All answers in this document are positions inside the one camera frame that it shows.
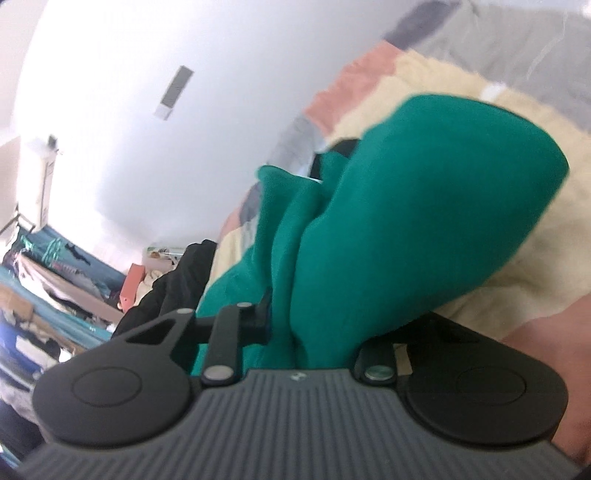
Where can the green hoodie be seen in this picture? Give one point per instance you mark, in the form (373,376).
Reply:
(392,207)

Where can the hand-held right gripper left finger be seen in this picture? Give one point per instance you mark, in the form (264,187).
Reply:
(231,332)

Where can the black jacket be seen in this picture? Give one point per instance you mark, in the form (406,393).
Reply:
(180,286)

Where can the white wall box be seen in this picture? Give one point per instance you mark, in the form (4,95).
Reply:
(53,144)

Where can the row of hanging clothes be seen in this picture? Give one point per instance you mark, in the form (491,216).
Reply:
(41,277)

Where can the white air conditioner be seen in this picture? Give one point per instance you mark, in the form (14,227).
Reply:
(47,184)

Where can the pink box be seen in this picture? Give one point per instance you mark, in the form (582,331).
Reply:
(134,281)

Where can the metal clothes rack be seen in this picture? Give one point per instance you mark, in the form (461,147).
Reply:
(18,221)

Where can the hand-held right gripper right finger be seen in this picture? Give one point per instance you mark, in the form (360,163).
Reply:
(376,360)

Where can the patchwork blanket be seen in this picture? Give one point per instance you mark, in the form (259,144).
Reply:
(508,254)

